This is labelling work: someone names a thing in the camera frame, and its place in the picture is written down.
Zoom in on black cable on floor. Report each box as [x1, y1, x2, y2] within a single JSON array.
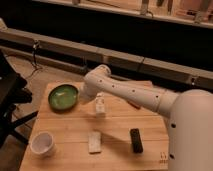
[[6, 40, 44, 81]]

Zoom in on green ceramic bowl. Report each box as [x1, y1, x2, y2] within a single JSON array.
[[48, 84, 78, 111]]

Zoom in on white ceramic cup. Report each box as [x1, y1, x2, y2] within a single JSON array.
[[30, 132, 55, 158]]

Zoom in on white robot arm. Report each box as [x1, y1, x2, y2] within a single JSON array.
[[80, 65, 213, 171]]

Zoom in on black chair frame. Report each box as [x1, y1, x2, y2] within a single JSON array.
[[0, 50, 38, 148]]

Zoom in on beige rectangular sponge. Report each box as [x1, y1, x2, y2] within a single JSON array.
[[88, 131, 101, 154]]

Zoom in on small clear plastic bottle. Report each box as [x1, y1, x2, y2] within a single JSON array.
[[95, 93, 106, 116]]

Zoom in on black rectangular remote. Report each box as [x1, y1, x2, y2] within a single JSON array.
[[130, 128, 143, 153]]

